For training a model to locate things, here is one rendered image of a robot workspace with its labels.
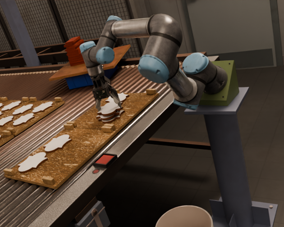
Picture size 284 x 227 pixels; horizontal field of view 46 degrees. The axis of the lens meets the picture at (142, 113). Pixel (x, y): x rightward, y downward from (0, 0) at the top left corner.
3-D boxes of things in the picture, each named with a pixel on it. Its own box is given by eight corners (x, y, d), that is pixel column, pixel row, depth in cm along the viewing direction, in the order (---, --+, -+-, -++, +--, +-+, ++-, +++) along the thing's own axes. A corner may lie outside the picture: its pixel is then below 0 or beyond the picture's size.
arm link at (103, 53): (107, 36, 145) (94, 36, 153) (98, 60, 144) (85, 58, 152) (121, 44, 150) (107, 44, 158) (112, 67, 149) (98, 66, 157)
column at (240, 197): (278, 205, 215) (262, 81, 180) (266, 252, 187) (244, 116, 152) (220, 197, 236) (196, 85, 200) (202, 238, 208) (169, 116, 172)
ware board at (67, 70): (130, 46, 268) (130, 44, 267) (113, 68, 225) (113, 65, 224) (75, 58, 283) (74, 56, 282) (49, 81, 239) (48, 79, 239)
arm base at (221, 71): (226, 63, 171) (217, 54, 163) (229, 89, 165) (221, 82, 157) (199, 72, 179) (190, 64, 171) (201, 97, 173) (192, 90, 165)
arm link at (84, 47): (84, 46, 151) (75, 46, 157) (92, 69, 155) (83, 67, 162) (98, 40, 154) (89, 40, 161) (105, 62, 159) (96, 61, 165)
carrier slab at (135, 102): (159, 95, 188) (158, 92, 188) (116, 133, 160) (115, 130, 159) (112, 95, 209) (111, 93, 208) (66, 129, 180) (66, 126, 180)
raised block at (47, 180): (56, 183, 132) (53, 177, 131) (53, 186, 131) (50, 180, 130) (46, 180, 135) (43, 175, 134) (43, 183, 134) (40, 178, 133)
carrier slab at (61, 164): (116, 133, 160) (116, 131, 159) (56, 189, 131) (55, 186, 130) (66, 129, 180) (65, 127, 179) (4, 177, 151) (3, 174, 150)
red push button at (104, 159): (115, 158, 141) (114, 156, 140) (106, 167, 137) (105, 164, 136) (104, 156, 144) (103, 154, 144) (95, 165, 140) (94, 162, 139)
